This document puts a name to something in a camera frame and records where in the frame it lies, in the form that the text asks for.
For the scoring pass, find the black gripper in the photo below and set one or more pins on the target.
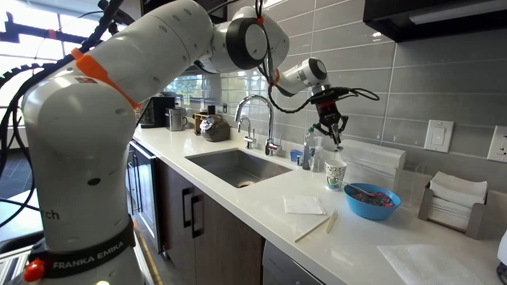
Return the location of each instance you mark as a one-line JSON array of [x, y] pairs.
[[329, 114]]

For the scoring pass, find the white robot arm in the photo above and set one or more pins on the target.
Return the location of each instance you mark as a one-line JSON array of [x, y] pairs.
[[82, 117]]

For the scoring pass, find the white paper cup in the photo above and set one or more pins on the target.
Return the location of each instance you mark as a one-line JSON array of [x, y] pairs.
[[335, 172]]

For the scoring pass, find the blue bowl with contents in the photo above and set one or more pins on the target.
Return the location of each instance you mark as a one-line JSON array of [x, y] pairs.
[[372, 201]]

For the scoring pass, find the clear dish soap bottle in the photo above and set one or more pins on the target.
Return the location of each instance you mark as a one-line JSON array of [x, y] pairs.
[[312, 158]]

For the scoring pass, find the blue sponge holder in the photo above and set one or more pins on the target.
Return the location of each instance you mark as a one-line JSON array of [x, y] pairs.
[[296, 155]]

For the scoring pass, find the white paper towel dispenser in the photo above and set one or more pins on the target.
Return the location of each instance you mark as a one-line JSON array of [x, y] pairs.
[[372, 163]]

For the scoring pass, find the small chrome side tap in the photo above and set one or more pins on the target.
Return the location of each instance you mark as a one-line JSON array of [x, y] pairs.
[[247, 125]]

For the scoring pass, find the small white folded napkin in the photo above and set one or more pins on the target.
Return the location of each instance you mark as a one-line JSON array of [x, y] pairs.
[[304, 204]]

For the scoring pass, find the short wooden stir stick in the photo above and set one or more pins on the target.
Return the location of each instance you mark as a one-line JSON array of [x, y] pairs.
[[332, 218]]

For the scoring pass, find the long wooden stir stick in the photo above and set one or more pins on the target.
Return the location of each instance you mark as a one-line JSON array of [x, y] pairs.
[[313, 228]]

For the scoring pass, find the stainless steel sink basin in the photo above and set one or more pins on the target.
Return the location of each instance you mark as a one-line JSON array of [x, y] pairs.
[[239, 168]]

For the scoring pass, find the metal napkin holder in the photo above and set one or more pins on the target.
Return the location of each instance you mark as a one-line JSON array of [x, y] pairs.
[[456, 203]]

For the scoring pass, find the large white paper napkin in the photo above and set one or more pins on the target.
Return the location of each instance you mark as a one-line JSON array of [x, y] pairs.
[[429, 264]]

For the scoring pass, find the black coffee machine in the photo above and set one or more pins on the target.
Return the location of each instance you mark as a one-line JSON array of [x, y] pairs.
[[156, 111]]

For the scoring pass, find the dark wooden base cabinet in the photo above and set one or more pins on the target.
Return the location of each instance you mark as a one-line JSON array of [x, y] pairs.
[[205, 241]]

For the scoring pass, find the white wall outlet plate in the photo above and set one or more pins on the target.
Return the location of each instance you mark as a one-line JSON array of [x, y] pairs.
[[440, 134]]

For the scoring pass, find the white wall switch plate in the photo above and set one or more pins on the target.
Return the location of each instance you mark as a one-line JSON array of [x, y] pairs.
[[498, 146]]

